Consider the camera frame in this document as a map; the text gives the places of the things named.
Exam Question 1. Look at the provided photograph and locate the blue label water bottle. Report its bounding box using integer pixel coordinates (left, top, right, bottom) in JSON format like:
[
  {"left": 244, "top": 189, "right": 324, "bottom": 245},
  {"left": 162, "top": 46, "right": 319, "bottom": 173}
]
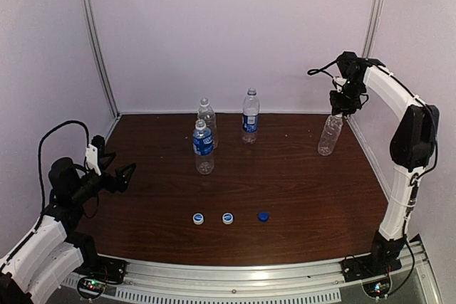
[{"left": 192, "top": 119, "right": 214, "bottom": 175}]

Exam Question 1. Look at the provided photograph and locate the white Pocari cap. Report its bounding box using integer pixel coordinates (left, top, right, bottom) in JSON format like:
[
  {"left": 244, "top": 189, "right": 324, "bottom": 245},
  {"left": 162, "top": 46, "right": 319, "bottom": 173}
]
[
  {"left": 192, "top": 213, "right": 204, "bottom": 225},
  {"left": 222, "top": 212, "right": 234, "bottom": 225}
]

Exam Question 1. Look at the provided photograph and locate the Pepsi bottle blue label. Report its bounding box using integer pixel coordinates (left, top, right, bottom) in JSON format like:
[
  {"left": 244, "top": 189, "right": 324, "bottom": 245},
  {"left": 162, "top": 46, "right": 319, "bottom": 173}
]
[{"left": 242, "top": 88, "right": 260, "bottom": 144}]

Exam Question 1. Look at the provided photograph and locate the clear bottle white cap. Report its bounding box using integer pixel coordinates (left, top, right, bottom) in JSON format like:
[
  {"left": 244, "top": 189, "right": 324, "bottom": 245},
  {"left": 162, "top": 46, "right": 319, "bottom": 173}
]
[{"left": 197, "top": 98, "right": 219, "bottom": 149}]

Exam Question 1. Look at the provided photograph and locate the blue bottle cap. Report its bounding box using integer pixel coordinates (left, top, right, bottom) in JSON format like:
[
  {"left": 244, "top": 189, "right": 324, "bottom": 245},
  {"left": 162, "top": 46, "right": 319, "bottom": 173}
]
[{"left": 257, "top": 211, "right": 270, "bottom": 222}]

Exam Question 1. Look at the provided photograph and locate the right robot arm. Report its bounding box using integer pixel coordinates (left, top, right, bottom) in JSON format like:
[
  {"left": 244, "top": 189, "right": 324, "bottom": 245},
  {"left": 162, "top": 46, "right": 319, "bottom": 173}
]
[{"left": 330, "top": 51, "right": 440, "bottom": 273}]

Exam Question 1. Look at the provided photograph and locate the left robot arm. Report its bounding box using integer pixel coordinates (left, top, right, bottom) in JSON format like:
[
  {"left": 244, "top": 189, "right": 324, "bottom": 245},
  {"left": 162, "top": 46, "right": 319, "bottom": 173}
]
[{"left": 1, "top": 157, "right": 136, "bottom": 303}]

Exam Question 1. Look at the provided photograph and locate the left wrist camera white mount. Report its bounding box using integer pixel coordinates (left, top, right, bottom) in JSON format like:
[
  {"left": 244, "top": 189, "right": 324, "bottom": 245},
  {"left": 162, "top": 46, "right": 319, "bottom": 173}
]
[{"left": 84, "top": 135, "right": 105, "bottom": 176}]

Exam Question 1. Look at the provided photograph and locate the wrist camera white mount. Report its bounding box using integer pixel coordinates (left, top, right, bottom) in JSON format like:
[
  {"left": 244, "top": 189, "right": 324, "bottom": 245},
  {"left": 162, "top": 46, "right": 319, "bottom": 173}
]
[
  {"left": 332, "top": 76, "right": 348, "bottom": 93},
  {"left": 84, "top": 135, "right": 105, "bottom": 176}
]

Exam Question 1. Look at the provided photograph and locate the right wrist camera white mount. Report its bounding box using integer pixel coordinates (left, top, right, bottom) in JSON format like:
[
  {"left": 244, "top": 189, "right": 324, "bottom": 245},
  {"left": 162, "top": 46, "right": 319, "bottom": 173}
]
[{"left": 332, "top": 76, "right": 348, "bottom": 93}]

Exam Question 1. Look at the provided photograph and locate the left black cable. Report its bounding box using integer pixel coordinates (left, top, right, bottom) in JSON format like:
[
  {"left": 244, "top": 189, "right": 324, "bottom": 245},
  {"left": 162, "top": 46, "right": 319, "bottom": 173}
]
[{"left": 37, "top": 120, "right": 90, "bottom": 209}]

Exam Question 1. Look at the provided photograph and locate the black cable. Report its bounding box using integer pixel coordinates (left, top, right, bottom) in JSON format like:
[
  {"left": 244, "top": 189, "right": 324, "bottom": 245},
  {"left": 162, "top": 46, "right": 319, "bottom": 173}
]
[
  {"left": 37, "top": 120, "right": 90, "bottom": 209},
  {"left": 307, "top": 58, "right": 439, "bottom": 283}
]

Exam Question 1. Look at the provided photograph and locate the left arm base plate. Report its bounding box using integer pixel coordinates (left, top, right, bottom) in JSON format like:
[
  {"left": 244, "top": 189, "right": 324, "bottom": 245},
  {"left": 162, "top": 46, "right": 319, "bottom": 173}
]
[{"left": 62, "top": 256, "right": 128, "bottom": 302}]

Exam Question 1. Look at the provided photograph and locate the aluminium front rail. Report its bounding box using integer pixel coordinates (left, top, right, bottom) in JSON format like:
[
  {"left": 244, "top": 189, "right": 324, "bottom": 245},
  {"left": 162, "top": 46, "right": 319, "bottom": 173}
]
[{"left": 45, "top": 241, "right": 442, "bottom": 303}]

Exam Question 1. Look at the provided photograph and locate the right aluminium frame post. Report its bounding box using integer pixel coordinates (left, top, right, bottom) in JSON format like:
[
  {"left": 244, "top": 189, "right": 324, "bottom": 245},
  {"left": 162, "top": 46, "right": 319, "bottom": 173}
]
[{"left": 361, "top": 0, "right": 389, "bottom": 59}]

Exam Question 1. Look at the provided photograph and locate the aluminium frame post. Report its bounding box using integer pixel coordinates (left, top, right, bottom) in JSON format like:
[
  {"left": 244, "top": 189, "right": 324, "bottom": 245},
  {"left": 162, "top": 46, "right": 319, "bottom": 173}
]
[
  {"left": 81, "top": 0, "right": 120, "bottom": 119},
  {"left": 361, "top": 0, "right": 389, "bottom": 59}
]

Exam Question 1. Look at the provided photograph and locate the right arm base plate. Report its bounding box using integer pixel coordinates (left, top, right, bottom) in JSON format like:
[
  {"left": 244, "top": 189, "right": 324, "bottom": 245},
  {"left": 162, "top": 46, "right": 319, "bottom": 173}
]
[{"left": 339, "top": 255, "right": 402, "bottom": 300}]

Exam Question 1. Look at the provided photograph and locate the right black cable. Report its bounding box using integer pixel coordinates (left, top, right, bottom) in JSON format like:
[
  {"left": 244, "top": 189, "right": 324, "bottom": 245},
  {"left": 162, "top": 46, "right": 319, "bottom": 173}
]
[{"left": 307, "top": 58, "right": 439, "bottom": 283}]

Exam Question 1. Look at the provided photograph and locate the left aluminium frame post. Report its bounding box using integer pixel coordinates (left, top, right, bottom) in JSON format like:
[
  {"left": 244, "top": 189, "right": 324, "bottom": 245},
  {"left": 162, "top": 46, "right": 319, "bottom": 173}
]
[{"left": 81, "top": 0, "right": 120, "bottom": 119}]

